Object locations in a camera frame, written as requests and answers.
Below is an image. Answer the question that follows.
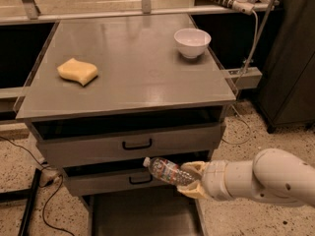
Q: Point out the metal rail frame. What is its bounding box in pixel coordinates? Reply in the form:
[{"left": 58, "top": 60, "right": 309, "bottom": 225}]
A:
[{"left": 0, "top": 0, "right": 280, "bottom": 26}]

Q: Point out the white power strip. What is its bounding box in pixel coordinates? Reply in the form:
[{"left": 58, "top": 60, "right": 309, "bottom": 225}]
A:
[{"left": 210, "top": 0, "right": 254, "bottom": 15}]

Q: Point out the top grey drawer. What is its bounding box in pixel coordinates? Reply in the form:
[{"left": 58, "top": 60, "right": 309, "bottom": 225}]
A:
[{"left": 33, "top": 105, "right": 225, "bottom": 168}]

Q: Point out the bottom grey drawer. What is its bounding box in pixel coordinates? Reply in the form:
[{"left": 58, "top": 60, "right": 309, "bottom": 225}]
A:
[{"left": 88, "top": 186, "right": 209, "bottom": 236}]

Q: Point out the grey drawer cabinet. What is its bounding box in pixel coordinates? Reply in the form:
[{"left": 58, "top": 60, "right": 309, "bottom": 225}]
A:
[{"left": 13, "top": 13, "right": 238, "bottom": 236}]

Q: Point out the black floor cable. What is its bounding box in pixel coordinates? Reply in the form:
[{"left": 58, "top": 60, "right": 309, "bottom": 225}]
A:
[{"left": 0, "top": 135, "right": 77, "bottom": 236}]

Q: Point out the grey drawer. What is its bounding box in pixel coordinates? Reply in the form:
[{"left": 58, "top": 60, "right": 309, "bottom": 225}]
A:
[
  {"left": 62, "top": 150, "right": 215, "bottom": 197},
  {"left": 88, "top": 186, "right": 209, "bottom": 236},
  {"left": 33, "top": 105, "right": 225, "bottom": 168}
]

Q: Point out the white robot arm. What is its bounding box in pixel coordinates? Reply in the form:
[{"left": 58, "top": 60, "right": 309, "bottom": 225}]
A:
[{"left": 177, "top": 148, "right": 315, "bottom": 207}]

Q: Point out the middle grey drawer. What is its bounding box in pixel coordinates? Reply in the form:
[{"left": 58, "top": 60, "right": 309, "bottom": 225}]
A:
[{"left": 62, "top": 150, "right": 215, "bottom": 197}]

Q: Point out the yellow sponge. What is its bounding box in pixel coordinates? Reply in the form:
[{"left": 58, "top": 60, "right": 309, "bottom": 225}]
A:
[{"left": 57, "top": 58, "right": 98, "bottom": 87}]

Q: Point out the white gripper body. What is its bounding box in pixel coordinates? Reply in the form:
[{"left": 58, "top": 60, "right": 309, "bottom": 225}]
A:
[{"left": 202, "top": 160, "right": 231, "bottom": 201}]

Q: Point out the dark cabinet on right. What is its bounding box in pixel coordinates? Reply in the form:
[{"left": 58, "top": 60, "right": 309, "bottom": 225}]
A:
[{"left": 256, "top": 0, "right": 315, "bottom": 133}]

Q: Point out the clear plastic water bottle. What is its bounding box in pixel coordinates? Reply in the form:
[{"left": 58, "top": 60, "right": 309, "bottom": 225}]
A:
[{"left": 143, "top": 157, "right": 199, "bottom": 186}]

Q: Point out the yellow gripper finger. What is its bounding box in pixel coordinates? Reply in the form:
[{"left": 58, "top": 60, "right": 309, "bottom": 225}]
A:
[
  {"left": 177, "top": 182, "right": 210, "bottom": 200},
  {"left": 180, "top": 161, "right": 208, "bottom": 180}
]

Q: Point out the white bowl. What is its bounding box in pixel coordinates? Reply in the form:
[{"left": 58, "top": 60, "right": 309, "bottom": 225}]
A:
[{"left": 174, "top": 29, "right": 212, "bottom": 59}]

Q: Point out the white power cable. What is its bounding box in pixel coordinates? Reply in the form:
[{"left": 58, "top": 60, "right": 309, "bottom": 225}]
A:
[{"left": 221, "top": 9, "right": 260, "bottom": 146}]

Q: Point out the black metal floor frame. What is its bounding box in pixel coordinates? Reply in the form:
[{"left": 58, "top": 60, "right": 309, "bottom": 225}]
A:
[{"left": 0, "top": 167, "right": 43, "bottom": 236}]

